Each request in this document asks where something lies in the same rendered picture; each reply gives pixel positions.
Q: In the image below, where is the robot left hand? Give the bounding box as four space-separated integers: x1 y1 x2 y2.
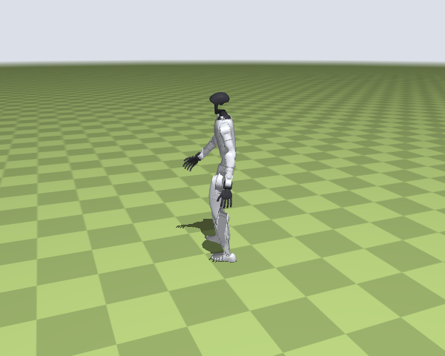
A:
217 181 232 208

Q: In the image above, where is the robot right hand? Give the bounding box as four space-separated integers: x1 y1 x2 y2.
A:
183 152 201 171

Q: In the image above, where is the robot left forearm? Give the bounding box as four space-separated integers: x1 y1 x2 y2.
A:
225 153 235 187

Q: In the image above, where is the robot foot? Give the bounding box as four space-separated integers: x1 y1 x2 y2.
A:
206 235 221 244
211 252 237 262

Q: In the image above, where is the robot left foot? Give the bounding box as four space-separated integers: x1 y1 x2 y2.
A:
211 252 237 262

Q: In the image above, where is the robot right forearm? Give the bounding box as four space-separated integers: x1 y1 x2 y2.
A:
197 138 216 159

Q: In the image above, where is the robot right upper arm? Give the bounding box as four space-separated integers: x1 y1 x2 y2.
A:
212 114 219 145

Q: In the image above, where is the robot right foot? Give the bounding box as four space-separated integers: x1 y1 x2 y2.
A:
206 235 221 244

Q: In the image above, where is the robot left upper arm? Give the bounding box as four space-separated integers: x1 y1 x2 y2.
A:
219 123 236 159

